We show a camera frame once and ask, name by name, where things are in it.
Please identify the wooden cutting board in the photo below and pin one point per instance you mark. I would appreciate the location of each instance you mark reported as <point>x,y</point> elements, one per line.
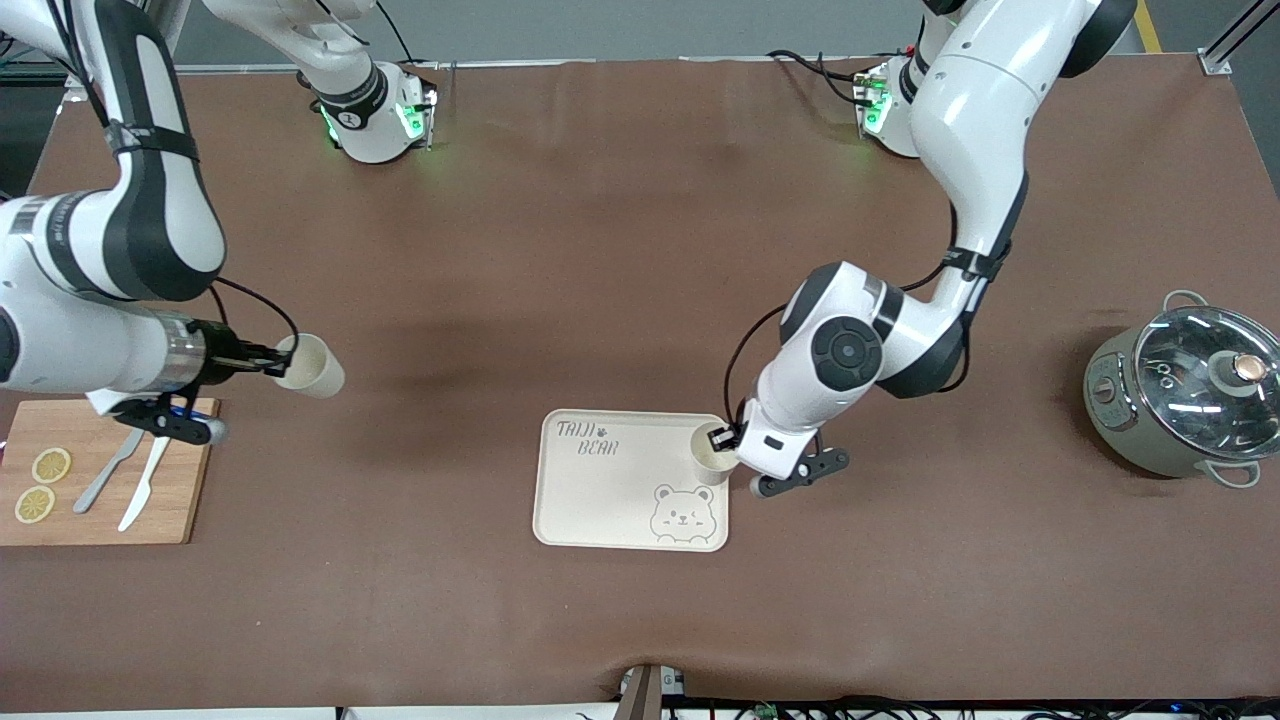
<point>185,480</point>

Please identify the grey-green electric cooking pot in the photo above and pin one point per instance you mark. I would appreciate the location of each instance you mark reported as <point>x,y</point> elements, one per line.
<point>1120,420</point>

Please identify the white plastic knife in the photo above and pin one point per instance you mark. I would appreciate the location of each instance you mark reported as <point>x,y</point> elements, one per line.
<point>140,495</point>

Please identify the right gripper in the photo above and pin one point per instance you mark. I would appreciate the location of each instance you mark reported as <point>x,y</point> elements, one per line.
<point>222,357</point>

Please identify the cream tray with bear print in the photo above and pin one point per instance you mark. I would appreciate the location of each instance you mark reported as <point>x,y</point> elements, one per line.
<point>610,500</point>

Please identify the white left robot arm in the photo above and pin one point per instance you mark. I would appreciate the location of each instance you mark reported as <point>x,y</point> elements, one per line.
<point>985,110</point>

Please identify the glass pot lid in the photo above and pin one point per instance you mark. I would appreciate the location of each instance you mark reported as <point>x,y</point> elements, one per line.
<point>1190,380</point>

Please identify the yellow floor tape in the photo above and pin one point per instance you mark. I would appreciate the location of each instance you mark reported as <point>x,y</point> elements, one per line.
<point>1150,30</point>

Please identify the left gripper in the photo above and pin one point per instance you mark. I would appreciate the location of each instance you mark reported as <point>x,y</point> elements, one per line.
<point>728,436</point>

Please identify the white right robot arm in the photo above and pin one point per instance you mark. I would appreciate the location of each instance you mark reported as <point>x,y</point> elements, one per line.
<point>70,345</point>

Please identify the white plastic cup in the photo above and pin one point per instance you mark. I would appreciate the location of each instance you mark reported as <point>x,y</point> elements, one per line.
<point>315,372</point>
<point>705,468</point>

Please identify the lemon slice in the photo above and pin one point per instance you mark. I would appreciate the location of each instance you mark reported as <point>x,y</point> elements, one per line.
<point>51,465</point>
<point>35,504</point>

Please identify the brown table mat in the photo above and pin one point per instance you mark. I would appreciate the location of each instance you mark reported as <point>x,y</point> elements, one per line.
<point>560,250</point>

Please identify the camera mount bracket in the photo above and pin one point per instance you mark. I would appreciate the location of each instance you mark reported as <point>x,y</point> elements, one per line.
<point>645,695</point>

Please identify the grey plastic knife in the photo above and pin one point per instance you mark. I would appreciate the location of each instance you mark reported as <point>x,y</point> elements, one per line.
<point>100,485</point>

